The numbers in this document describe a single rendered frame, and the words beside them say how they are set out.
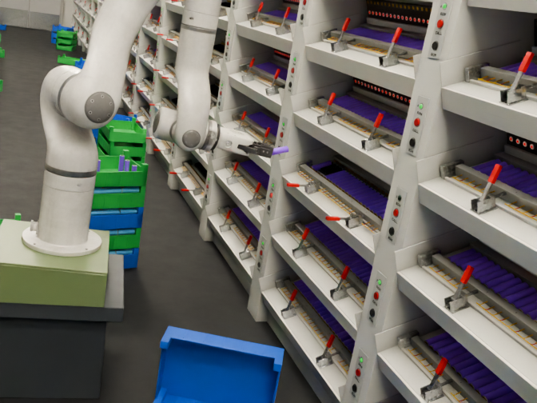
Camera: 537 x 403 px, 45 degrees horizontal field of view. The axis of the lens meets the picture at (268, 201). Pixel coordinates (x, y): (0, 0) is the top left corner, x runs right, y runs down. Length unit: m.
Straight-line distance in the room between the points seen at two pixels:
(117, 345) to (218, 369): 0.39
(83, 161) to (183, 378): 0.62
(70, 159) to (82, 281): 0.28
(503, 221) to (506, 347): 0.22
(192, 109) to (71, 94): 0.30
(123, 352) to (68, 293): 0.44
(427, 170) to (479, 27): 0.30
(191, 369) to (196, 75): 0.75
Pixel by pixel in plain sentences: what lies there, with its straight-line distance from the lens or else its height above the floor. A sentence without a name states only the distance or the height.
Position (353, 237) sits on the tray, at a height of 0.51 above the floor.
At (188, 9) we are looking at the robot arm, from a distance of 1.68.
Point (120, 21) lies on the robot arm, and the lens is 1.55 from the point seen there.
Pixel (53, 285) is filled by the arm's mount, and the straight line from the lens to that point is 1.57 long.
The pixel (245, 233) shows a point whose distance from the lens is 2.49.
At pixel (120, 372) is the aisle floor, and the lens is 1.87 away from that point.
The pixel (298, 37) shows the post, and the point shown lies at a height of 0.93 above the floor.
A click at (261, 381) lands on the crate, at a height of 0.10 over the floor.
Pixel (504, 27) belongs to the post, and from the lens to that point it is 1.41.
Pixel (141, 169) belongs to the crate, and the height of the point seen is 0.38.
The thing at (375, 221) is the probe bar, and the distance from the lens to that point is 1.60.
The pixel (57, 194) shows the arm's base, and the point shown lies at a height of 0.51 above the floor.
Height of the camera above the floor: 1.02
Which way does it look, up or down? 17 degrees down
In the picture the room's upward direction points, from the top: 10 degrees clockwise
